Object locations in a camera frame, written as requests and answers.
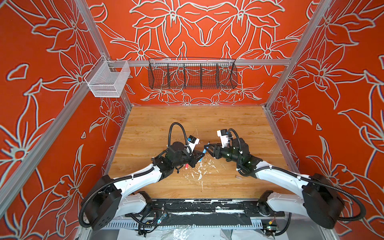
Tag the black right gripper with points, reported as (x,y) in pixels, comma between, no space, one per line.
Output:
(217,149)

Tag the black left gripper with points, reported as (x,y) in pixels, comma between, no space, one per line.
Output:
(194,158)

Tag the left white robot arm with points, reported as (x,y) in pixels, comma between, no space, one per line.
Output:
(110,198)

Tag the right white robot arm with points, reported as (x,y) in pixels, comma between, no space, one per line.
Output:
(311,196)

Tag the white mesh basket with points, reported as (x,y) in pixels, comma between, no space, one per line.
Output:
(107,80)

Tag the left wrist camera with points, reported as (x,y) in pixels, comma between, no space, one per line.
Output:
(191,143)

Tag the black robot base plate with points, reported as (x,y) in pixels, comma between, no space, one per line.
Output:
(206,212)

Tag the black wire basket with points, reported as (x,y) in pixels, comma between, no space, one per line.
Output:
(192,76)

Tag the white cable duct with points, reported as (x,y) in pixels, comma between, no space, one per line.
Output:
(132,225)

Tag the horizontal aluminium frame rail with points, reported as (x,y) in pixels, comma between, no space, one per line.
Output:
(239,62)

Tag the left aluminium frame rail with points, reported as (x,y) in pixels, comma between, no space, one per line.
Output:
(39,94)

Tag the right aluminium frame post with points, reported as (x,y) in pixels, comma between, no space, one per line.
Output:
(309,31)

